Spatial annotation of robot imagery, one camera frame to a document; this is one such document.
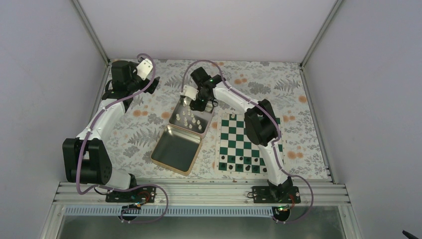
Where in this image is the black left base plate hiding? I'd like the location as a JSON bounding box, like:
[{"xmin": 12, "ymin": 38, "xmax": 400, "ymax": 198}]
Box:
[{"xmin": 105, "ymin": 186, "xmax": 156, "ymax": 204}]

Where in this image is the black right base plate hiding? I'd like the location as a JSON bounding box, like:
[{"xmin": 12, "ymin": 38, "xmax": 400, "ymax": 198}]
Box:
[{"xmin": 247, "ymin": 186, "xmax": 301, "ymax": 204}]

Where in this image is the floral patterned table mat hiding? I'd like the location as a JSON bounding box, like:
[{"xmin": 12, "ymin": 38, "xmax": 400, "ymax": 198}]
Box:
[{"xmin": 105, "ymin": 60, "xmax": 328, "ymax": 180}]

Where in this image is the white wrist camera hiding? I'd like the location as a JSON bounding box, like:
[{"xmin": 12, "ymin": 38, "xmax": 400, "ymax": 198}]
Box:
[
  {"xmin": 181, "ymin": 85, "xmax": 198, "ymax": 100},
  {"xmin": 136, "ymin": 57, "xmax": 154, "ymax": 80}
]

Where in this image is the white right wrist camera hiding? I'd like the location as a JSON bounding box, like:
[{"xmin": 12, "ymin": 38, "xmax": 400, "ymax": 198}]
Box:
[{"xmin": 181, "ymin": 85, "xmax": 198, "ymax": 100}]

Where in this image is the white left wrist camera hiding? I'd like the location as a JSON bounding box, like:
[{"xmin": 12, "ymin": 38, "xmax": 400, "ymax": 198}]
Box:
[{"xmin": 136, "ymin": 57, "xmax": 154, "ymax": 80}]

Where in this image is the aluminium mounting rail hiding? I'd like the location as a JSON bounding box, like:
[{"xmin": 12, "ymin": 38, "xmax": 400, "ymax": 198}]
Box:
[{"xmin": 53, "ymin": 179, "xmax": 351, "ymax": 206}]

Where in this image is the open metal tin box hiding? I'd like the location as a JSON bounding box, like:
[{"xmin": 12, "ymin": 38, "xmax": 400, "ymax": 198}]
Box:
[{"xmin": 150, "ymin": 97, "xmax": 214, "ymax": 176}]

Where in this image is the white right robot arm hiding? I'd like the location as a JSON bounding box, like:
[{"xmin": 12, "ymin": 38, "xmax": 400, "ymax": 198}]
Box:
[{"xmin": 183, "ymin": 67, "xmax": 293, "ymax": 203}]

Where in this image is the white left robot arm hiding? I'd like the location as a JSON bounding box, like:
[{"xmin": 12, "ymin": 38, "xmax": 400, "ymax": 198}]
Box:
[{"xmin": 62, "ymin": 57, "xmax": 160, "ymax": 202}]

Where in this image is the green white chess board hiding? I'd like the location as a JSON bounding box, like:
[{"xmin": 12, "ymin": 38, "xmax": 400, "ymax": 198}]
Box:
[{"xmin": 214, "ymin": 113, "xmax": 268, "ymax": 179}]

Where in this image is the white slotted cable duct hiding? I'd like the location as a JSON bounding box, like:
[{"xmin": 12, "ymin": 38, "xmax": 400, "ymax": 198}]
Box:
[{"xmin": 64, "ymin": 205, "xmax": 273, "ymax": 218}]

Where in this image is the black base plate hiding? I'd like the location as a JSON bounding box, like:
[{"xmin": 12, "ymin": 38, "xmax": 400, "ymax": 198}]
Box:
[
  {"xmin": 105, "ymin": 186, "xmax": 156, "ymax": 204},
  {"xmin": 247, "ymin": 186, "xmax": 301, "ymax": 204}
]

